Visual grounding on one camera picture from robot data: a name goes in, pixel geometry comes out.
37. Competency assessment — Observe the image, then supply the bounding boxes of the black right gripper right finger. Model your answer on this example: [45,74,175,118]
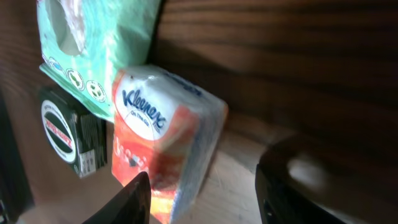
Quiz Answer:
[255,134,397,223]

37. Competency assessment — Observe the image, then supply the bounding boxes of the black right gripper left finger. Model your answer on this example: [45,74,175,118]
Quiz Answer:
[83,172,151,224]

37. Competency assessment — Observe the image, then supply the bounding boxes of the orange tissue pack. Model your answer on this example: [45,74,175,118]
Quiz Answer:
[111,65,228,223]

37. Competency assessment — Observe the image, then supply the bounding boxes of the green Zam-Buk box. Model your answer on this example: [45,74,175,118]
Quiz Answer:
[39,86,108,179]

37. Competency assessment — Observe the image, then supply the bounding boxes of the teal wet wipes pack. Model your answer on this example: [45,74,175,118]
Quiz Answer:
[36,0,162,122]

